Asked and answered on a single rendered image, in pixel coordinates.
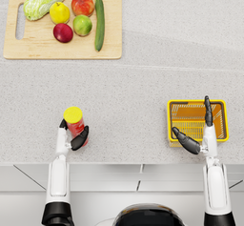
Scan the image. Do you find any red chip can yellow lid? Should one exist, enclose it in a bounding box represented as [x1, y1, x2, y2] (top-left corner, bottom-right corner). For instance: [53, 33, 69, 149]
[62, 106, 90, 148]

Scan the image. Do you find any yellow slatted basket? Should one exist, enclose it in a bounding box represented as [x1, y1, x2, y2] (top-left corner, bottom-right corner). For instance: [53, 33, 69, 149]
[167, 99, 230, 148]

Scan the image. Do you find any wooden cutting board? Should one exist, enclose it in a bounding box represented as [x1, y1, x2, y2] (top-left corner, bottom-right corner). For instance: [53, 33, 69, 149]
[3, 0, 123, 61]

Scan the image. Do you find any dark round robot body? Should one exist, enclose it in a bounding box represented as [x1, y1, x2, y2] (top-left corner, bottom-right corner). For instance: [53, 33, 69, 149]
[112, 203, 186, 226]

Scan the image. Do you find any dark red plum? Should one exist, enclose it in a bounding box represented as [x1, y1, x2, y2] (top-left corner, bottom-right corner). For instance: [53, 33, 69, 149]
[52, 22, 74, 44]

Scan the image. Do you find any green apple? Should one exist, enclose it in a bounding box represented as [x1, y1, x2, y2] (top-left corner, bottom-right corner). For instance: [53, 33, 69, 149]
[72, 14, 93, 37]

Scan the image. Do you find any green cucumber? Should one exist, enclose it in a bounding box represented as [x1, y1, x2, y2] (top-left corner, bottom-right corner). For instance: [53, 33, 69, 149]
[93, 0, 106, 52]

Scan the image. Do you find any yellow lemon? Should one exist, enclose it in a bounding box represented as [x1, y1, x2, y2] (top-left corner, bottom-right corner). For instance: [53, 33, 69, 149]
[49, 1, 71, 26]

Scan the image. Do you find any red yellow apple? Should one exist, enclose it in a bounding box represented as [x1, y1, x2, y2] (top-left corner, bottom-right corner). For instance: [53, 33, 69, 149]
[71, 0, 95, 17]

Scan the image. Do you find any green napa cabbage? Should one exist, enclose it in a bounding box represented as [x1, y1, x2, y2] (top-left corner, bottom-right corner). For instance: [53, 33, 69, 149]
[22, 0, 68, 22]

